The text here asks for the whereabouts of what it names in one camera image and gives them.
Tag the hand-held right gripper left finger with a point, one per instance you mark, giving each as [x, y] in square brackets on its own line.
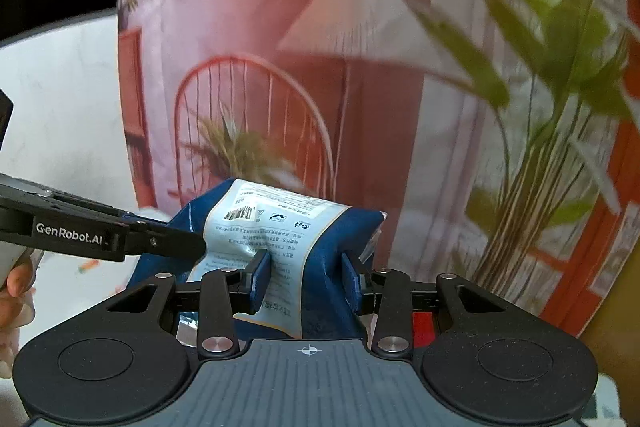
[257, 279]

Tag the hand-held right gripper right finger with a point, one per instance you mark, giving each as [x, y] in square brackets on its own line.
[350, 279]

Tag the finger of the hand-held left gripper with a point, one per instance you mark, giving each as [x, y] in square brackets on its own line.
[147, 220]
[170, 241]

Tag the blue and white snack bag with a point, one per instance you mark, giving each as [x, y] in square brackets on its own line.
[295, 217]

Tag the red strawberry print box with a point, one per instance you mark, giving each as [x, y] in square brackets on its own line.
[425, 329]

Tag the person's left hand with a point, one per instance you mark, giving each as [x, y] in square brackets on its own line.
[15, 302]

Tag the printed room backdrop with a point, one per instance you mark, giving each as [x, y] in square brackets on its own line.
[350, 57]

